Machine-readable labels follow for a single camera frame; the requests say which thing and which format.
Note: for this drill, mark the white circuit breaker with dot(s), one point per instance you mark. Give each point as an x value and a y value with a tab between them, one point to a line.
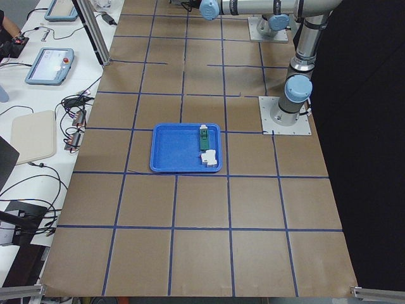
208	158

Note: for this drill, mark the green terminal block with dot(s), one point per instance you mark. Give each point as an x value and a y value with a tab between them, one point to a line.
203	137

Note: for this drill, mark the blue plastic tray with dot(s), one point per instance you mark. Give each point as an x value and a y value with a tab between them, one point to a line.
175	148

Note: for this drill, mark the black power adapter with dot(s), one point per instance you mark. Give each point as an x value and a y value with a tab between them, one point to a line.
108	19

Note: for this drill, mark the beige pad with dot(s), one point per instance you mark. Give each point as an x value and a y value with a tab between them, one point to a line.
34	136

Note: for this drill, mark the left teach pendant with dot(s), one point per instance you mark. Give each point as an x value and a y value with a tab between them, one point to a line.
51	66

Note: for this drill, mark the teach pendant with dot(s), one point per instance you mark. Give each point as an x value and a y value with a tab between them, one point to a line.
51	66
61	11

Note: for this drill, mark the black laptop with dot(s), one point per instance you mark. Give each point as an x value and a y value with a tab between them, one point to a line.
8	159

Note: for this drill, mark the right teach pendant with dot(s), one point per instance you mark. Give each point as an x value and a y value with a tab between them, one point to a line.
61	11

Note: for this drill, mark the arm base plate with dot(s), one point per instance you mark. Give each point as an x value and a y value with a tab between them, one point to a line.
281	37
274	121

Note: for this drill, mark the aluminium frame post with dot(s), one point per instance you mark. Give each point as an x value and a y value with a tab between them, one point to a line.
88	19

